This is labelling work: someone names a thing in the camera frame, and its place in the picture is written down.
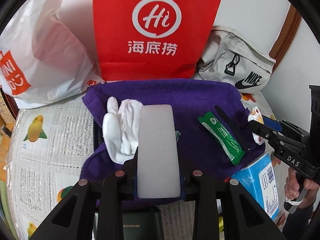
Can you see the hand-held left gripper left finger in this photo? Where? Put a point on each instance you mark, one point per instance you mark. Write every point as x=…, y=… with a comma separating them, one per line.
x=130, y=175

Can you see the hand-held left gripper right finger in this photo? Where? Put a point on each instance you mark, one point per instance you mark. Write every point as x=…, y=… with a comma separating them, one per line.
x=186, y=187

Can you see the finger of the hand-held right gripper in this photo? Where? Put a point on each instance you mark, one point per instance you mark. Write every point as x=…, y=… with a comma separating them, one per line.
x=265, y=132
x=271, y=123

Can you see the white candy wrapper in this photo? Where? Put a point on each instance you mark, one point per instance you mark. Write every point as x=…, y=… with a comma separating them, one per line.
x=255, y=115

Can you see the translucent white plastic case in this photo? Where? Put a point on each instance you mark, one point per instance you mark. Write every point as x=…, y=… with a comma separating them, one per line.
x=157, y=150

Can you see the green plastic packet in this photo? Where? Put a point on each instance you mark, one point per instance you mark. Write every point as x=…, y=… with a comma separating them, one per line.
x=222, y=137

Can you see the white cotton gloves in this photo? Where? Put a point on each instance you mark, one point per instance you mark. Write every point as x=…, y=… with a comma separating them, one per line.
x=112, y=130

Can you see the person's right forearm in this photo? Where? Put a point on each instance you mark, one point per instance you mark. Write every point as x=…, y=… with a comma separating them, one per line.
x=305, y=220

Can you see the person's right hand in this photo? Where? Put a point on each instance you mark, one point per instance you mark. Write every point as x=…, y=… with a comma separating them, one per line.
x=292, y=185

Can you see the blue tissue pack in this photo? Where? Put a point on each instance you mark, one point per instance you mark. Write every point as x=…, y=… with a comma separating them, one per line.
x=257, y=180

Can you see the dark green tin box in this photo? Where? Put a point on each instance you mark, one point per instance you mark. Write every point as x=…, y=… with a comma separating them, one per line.
x=142, y=225

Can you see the grey waist bag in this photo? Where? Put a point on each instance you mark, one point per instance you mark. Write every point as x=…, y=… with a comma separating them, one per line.
x=220, y=55

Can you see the purple towel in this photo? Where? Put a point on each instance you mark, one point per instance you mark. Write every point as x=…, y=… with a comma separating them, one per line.
x=175, y=97

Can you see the wooden bedside table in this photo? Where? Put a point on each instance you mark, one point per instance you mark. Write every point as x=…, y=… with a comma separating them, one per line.
x=5, y=120

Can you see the white plastic shopping bag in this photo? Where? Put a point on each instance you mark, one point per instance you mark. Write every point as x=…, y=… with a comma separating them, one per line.
x=62, y=55

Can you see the red paper bag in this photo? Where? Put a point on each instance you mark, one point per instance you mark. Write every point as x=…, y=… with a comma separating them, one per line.
x=112, y=30

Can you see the brown wooden door frame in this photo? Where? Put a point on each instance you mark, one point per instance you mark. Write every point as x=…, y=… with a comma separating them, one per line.
x=287, y=35

